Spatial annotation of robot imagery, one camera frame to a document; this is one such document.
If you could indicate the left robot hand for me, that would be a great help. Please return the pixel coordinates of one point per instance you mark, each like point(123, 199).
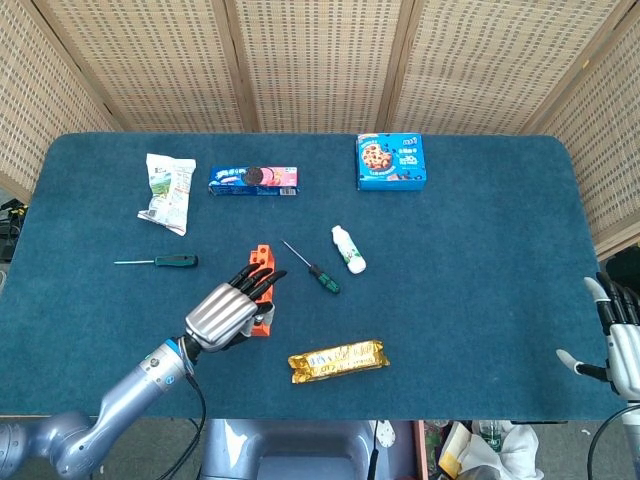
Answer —
point(220, 317)

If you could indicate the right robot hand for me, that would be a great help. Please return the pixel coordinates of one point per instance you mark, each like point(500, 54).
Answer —
point(625, 350)

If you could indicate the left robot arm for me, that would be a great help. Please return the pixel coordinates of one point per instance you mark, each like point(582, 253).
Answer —
point(140, 385)

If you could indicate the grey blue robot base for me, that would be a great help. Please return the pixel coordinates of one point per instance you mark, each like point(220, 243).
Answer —
point(280, 445)

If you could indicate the orange tool rack with holes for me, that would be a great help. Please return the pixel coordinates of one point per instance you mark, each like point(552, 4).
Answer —
point(265, 257)

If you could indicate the green black striped screwdriver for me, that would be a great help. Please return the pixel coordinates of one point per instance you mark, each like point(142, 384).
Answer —
point(327, 282)

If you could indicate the gold foil biscuit pack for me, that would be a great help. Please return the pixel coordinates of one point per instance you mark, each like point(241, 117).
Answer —
point(340, 362)

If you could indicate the white snack bag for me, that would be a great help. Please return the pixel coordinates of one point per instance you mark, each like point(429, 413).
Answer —
point(167, 195)

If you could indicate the blue pink cookie box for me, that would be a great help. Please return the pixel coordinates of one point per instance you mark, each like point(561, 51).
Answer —
point(250, 177)

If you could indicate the small white drink bottle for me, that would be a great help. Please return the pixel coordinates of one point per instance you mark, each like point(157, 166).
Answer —
point(347, 250)

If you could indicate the white plastic bag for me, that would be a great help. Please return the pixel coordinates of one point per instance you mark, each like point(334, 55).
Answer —
point(515, 450)

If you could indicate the green label plastic bottle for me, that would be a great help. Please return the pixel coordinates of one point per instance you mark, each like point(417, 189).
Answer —
point(487, 435)

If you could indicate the blue felt table cover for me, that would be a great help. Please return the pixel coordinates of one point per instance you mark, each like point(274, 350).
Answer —
point(475, 275)

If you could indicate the yellow cardboard box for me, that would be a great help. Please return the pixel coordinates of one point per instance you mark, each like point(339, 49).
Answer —
point(450, 455)

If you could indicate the light blue cookie box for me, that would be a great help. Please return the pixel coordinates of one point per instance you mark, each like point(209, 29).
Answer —
point(390, 165)

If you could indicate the woven folding screen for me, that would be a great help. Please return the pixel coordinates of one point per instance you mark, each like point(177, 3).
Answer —
point(320, 60)

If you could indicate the white perforated bracket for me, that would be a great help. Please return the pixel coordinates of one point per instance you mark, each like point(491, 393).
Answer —
point(385, 435)

